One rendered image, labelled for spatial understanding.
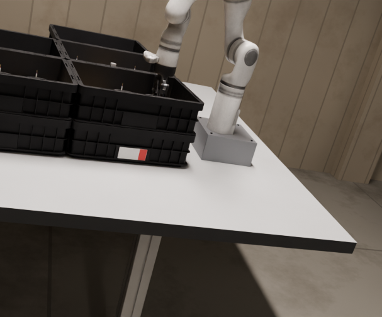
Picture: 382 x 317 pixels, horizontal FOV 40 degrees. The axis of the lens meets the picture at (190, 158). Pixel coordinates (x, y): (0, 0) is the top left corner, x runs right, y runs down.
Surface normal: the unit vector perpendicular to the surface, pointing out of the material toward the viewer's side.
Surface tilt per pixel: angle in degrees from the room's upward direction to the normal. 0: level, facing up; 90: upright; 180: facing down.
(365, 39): 90
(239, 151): 90
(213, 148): 90
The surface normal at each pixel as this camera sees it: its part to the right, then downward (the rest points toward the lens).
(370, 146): 0.23, 0.40
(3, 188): 0.25, -0.90
